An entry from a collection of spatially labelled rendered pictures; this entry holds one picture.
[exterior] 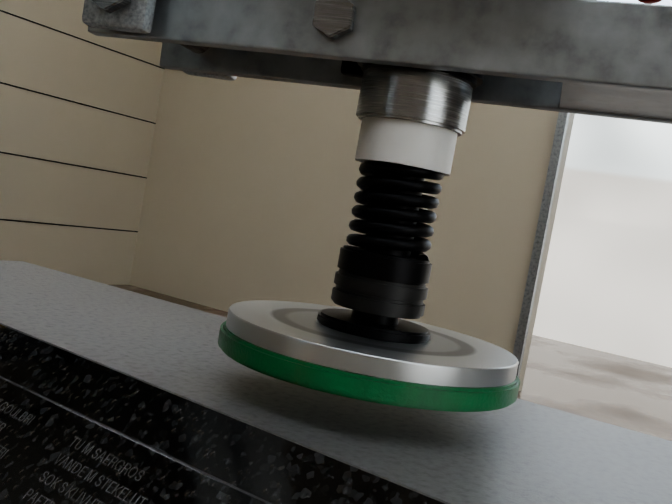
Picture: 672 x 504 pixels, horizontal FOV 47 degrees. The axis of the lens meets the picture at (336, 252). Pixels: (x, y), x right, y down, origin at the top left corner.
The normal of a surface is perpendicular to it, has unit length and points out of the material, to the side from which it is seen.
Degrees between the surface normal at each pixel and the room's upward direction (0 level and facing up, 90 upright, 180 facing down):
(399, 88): 90
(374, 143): 90
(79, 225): 90
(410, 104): 90
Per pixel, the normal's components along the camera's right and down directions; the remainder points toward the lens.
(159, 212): -0.50, -0.04
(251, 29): -0.25, 0.00
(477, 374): 0.59, 0.14
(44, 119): 0.85, 0.18
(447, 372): 0.37, 0.11
